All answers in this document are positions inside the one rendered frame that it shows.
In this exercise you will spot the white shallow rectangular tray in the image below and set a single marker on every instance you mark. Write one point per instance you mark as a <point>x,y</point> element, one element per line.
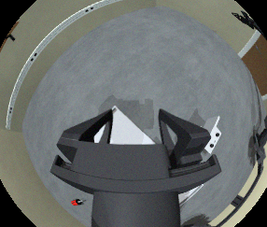
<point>124,132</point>

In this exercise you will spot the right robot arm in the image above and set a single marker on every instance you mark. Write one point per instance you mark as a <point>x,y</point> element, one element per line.
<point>262,138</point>

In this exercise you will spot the white l-shaped bracket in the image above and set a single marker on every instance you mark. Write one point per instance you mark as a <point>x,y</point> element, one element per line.
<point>210,125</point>

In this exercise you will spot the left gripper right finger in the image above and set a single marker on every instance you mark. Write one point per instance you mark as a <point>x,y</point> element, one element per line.
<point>191,138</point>

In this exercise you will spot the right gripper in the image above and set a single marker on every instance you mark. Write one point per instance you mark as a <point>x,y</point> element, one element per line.
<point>242,18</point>

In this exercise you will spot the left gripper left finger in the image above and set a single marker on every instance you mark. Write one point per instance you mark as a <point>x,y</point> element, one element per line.
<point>87,130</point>

